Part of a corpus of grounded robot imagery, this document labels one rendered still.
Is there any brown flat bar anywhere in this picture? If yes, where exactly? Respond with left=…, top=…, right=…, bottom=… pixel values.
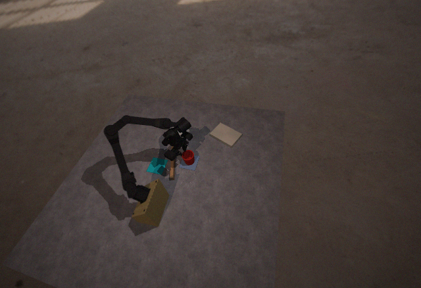
left=170, top=159, right=175, bottom=180

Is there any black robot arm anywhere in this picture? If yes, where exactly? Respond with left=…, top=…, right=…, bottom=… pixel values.
left=104, top=115, right=191, bottom=204

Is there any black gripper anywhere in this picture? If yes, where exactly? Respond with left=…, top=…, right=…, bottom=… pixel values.
left=164, top=131, right=193, bottom=161

